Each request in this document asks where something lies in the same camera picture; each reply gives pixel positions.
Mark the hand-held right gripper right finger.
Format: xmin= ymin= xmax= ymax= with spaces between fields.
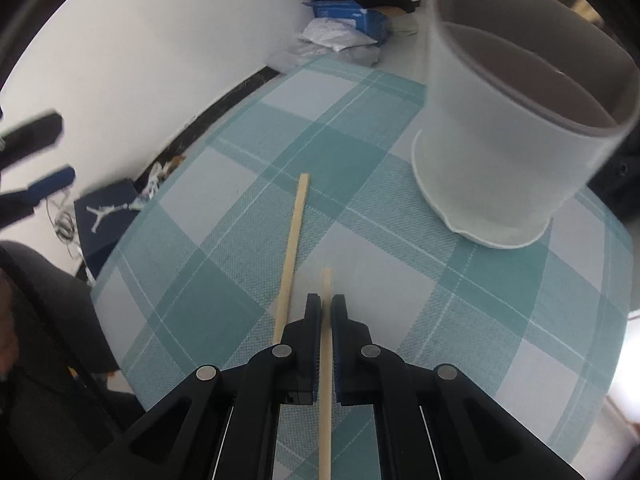
xmin=330 ymin=294 xmax=586 ymax=480

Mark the brown shoe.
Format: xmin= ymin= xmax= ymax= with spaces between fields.
xmin=131 ymin=155 xmax=187 ymax=203

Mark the pale bamboo chopstick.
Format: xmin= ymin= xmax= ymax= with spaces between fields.
xmin=272 ymin=173 xmax=312 ymax=347
xmin=318 ymin=267 xmax=334 ymax=480

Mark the dark blue shopping bag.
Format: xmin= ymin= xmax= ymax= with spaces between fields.
xmin=74 ymin=178 xmax=147 ymax=272

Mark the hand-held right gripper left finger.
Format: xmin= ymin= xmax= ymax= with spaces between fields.
xmin=116 ymin=292 xmax=322 ymax=480

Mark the teal plaid tablecloth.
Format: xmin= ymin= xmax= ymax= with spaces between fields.
xmin=92 ymin=55 xmax=628 ymax=480

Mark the dark cloth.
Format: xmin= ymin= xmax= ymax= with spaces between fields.
xmin=0 ymin=240 xmax=146 ymax=480

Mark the grey plastic parcel bag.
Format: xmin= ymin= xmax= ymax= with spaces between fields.
xmin=270 ymin=42 xmax=383 ymax=68

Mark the blue cardboard box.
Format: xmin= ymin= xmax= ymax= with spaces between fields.
xmin=302 ymin=0 xmax=418 ymax=43

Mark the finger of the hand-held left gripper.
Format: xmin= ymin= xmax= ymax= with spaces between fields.
xmin=0 ymin=111 xmax=66 ymax=168
xmin=0 ymin=165 xmax=77 ymax=233

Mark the white plastic parcel bag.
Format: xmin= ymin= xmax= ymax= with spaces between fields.
xmin=299 ymin=17 xmax=378 ymax=53

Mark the white utensil holder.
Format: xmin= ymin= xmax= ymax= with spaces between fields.
xmin=411 ymin=0 xmax=640 ymax=251

